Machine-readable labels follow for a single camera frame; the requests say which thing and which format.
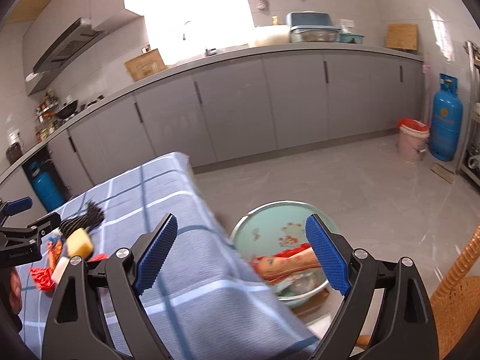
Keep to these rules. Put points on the gas stove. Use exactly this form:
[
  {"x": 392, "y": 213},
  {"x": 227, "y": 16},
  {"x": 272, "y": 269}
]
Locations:
[{"x": 90, "y": 103}]

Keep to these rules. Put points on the grey kitchen counter cabinets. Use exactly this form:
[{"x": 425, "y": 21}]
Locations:
[{"x": 292, "y": 97}]

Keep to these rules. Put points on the wicker chair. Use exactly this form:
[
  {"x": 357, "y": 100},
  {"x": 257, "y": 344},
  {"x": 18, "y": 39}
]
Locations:
[{"x": 459, "y": 288}]

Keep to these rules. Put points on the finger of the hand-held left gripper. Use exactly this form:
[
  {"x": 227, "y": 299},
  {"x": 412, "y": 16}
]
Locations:
[
  {"x": 18, "y": 204},
  {"x": 39, "y": 223}
]

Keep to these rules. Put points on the yellow sponge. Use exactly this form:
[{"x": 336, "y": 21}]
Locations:
[{"x": 80, "y": 243}]

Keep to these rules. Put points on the person's left hand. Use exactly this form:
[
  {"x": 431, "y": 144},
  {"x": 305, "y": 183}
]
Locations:
[{"x": 15, "y": 292}]

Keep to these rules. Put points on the steel colander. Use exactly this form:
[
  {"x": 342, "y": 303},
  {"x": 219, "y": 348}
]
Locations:
[{"x": 318, "y": 36}]

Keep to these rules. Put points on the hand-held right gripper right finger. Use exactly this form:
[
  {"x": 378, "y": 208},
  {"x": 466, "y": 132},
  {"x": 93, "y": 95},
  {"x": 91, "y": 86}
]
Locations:
[{"x": 326, "y": 255}]

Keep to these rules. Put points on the spice rack with bottles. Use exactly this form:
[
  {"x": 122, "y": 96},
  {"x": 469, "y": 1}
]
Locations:
[{"x": 47, "y": 116}]

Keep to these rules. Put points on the brown flat board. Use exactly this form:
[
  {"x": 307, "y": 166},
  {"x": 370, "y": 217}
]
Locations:
[{"x": 442, "y": 173}]

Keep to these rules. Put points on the white plastic tub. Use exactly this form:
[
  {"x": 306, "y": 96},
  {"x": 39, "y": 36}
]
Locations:
[{"x": 268, "y": 36}]

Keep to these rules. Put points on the steel gooseneck faucet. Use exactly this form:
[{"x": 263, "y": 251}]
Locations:
[{"x": 186, "y": 30}]

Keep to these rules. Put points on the steel range hood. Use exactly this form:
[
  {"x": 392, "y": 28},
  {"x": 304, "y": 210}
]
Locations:
[{"x": 63, "y": 48}]

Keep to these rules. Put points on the blue gas cylinder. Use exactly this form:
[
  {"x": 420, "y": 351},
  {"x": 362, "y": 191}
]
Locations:
[
  {"x": 47, "y": 189},
  {"x": 446, "y": 120}
]

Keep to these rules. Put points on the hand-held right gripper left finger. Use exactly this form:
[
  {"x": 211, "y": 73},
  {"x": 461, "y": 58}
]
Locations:
[{"x": 155, "y": 258}]

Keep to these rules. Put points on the bright window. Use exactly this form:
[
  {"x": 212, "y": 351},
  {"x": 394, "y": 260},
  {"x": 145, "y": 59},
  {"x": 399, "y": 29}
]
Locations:
[{"x": 198, "y": 3}]

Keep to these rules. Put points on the blue plaid tablecloth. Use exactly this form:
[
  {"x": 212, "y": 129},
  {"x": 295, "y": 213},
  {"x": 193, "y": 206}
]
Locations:
[{"x": 195, "y": 258}]

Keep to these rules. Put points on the yellow soap dispenser bottle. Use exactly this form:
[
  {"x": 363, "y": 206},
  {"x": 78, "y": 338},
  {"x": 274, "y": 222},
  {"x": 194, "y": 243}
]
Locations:
[{"x": 276, "y": 21}]

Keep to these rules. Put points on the red wrapper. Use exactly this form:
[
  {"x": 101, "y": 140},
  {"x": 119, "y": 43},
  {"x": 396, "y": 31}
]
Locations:
[{"x": 43, "y": 276}]

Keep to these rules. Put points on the black wok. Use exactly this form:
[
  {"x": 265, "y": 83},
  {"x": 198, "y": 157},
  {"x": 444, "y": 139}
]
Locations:
[{"x": 67, "y": 109}]

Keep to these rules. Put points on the dark rice cooker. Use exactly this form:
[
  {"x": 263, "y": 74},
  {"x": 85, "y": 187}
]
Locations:
[{"x": 14, "y": 152}]

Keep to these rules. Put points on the orange printed snack packet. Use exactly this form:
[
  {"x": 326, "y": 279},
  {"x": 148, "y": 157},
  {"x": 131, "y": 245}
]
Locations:
[{"x": 296, "y": 262}]

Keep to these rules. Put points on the blue dish rack with lid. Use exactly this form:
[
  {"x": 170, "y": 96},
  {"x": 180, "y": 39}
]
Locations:
[{"x": 309, "y": 20}]

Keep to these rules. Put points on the small green basin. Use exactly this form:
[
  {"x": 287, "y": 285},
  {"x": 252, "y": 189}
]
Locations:
[{"x": 351, "y": 38}]

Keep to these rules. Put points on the pink bucket with red bag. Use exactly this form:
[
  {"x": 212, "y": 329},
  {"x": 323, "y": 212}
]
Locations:
[{"x": 412, "y": 142}]

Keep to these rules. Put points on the hanging grey scrubber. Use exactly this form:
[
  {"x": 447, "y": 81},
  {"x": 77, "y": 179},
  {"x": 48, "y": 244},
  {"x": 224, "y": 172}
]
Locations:
[{"x": 261, "y": 3}]

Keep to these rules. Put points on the mint green enamel basin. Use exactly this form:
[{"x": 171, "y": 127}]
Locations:
[{"x": 270, "y": 225}]

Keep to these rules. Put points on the steel shelf rack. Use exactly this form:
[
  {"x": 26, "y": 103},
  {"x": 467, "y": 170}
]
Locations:
[{"x": 470, "y": 120}]

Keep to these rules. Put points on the white wall socket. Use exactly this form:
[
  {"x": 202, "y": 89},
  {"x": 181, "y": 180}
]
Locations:
[{"x": 347, "y": 23}]

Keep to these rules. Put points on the wooden cutting board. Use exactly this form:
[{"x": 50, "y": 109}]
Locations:
[
  {"x": 402, "y": 36},
  {"x": 144, "y": 65}
]

